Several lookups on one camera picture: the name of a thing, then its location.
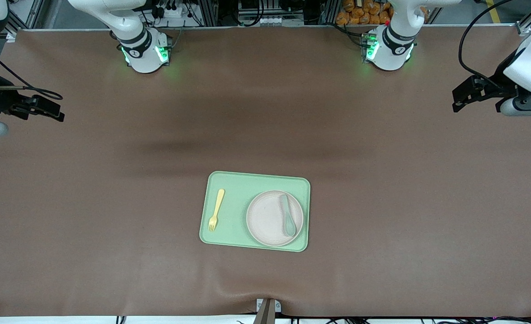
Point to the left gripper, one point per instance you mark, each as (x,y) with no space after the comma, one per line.
(501,77)

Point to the yellow plastic fork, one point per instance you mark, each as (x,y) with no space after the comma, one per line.
(212,222)

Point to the sage green plastic spoon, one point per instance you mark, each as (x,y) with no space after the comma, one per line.
(290,227)

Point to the beige round plate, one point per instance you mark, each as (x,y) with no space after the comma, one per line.
(267,220)

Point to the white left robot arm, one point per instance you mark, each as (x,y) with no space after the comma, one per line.
(393,45)

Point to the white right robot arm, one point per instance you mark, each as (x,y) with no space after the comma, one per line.
(143,58)

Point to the grey metal clamp plate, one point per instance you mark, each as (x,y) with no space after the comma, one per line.
(278,307)

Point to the brown table cover mat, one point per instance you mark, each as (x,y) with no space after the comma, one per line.
(89,180)

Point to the orange snack packets pile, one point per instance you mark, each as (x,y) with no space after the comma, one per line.
(360,13)

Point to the white power strip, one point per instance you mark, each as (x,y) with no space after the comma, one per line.
(173,11)

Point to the white terminal block row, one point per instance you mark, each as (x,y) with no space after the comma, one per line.
(274,20)

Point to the light green rectangular tray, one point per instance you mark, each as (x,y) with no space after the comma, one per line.
(233,234)

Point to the aluminium frame post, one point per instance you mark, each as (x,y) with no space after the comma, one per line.
(329,12)
(207,13)

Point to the tan camera pole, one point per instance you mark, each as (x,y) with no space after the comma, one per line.
(265,315)

